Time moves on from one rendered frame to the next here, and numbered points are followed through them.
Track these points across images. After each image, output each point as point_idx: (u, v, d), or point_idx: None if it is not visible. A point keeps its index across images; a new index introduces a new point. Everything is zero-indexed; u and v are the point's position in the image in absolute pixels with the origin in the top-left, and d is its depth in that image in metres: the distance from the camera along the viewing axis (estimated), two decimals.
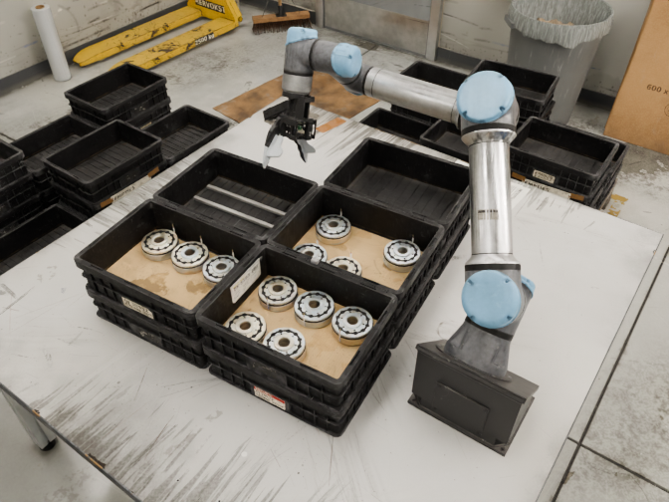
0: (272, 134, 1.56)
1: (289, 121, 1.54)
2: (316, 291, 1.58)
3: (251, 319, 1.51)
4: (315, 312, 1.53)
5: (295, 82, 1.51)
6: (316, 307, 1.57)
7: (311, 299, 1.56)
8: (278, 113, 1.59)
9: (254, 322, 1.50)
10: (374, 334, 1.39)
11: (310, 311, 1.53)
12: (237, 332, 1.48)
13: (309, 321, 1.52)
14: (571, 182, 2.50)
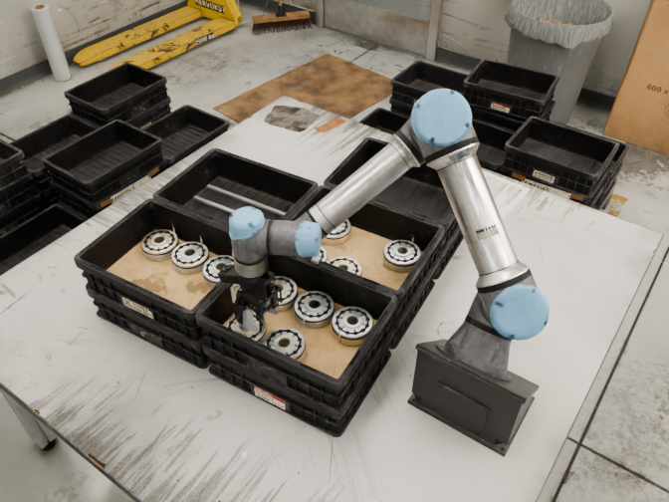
0: (240, 315, 1.44)
1: (252, 302, 1.39)
2: (316, 291, 1.58)
3: None
4: (315, 312, 1.53)
5: (250, 271, 1.33)
6: (316, 307, 1.57)
7: (311, 299, 1.56)
8: (236, 284, 1.43)
9: None
10: (374, 334, 1.39)
11: (310, 311, 1.53)
12: (237, 332, 1.48)
13: (309, 321, 1.52)
14: (571, 182, 2.50)
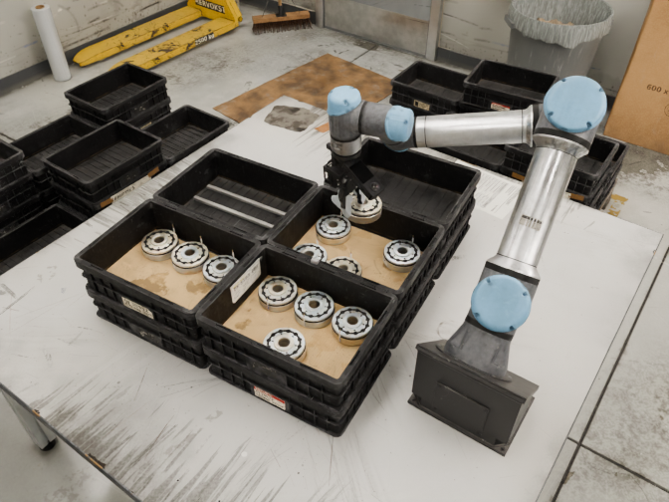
0: None
1: None
2: (316, 291, 1.58)
3: (356, 204, 1.60)
4: (315, 312, 1.53)
5: None
6: (316, 307, 1.57)
7: (311, 299, 1.56)
8: None
9: (354, 203, 1.61)
10: (374, 334, 1.39)
11: (310, 311, 1.53)
12: None
13: (309, 321, 1.52)
14: (571, 182, 2.50)
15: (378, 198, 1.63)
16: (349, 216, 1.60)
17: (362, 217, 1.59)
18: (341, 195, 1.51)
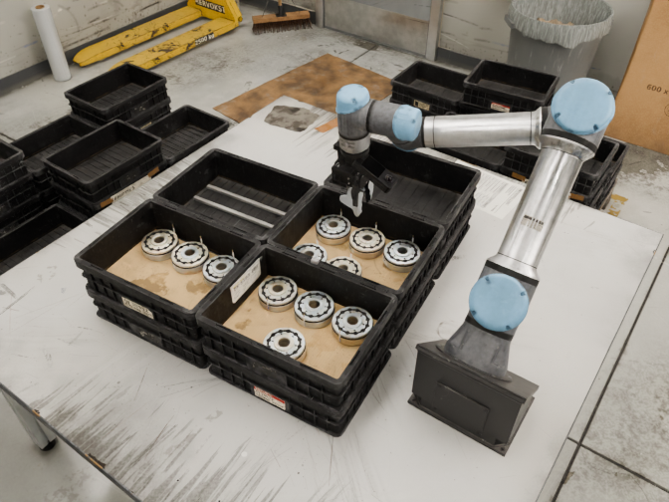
0: None
1: None
2: (316, 291, 1.58)
3: (362, 242, 1.72)
4: (315, 312, 1.53)
5: None
6: (316, 307, 1.57)
7: (311, 299, 1.56)
8: None
9: (360, 241, 1.72)
10: (374, 334, 1.39)
11: (310, 311, 1.53)
12: (372, 234, 1.75)
13: (309, 321, 1.52)
14: None
15: (380, 232, 1.75)
16: (358, 254, 1.71)
17: (371, 253, 1.70)
18: (354, 192, 1.52)
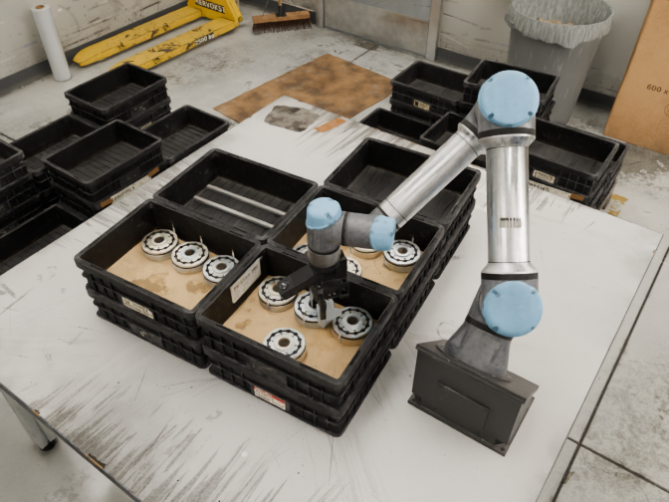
0: (325, 310, 1.45)
1: (337, 287, 1.43)
2: None
3: None
4: (315, 312, 1.53)
5: (337, 255, 1.37)
6: None
7: (311, 299, 1.56)
8: (309, 286, 1.42)
9: None
10: (374, 334, 1.39)
11: (310, 311, 1.53)
12: None
13: (309, 321, 1.52)
14: (571, 182, 2.50)
15: None
16: (358, 254, 1.71)
17: (371, 253, 1.70)
18: None
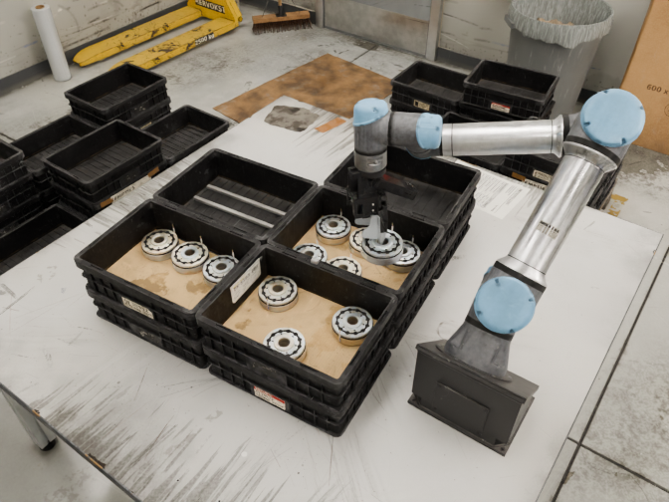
0: None
1: None
2: (380, 255, 1.47)
3: None
4: None
5: None
6: None
7: (385, 244, 1.49)
8: None
9: (360, 241, 1.72)
10: (374, 334, 1.39)
11: (386, 235, 1.52)
12: None
13: None
14: None
15: None
16: (358, 254, 1.71)
17: None
18: (386, 214, 1.44)
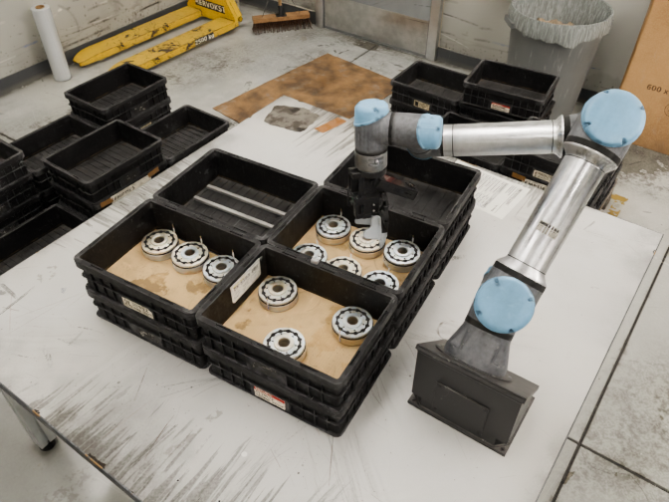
0: None
1: None
2: None
3: (362, 242, 1.72)
4: (378, 277, 1.62)
5: None
6: None
7: None
8: None
9: (360, 241, 1.72)
10: (374, 334, 1.39)
11: (383, 277, 1.62)
12: None
13: None
14: None
15: None
16: (358, 254, 1.71)
17: (371, 253, 1.70)
18: (387, 214, 1.44)
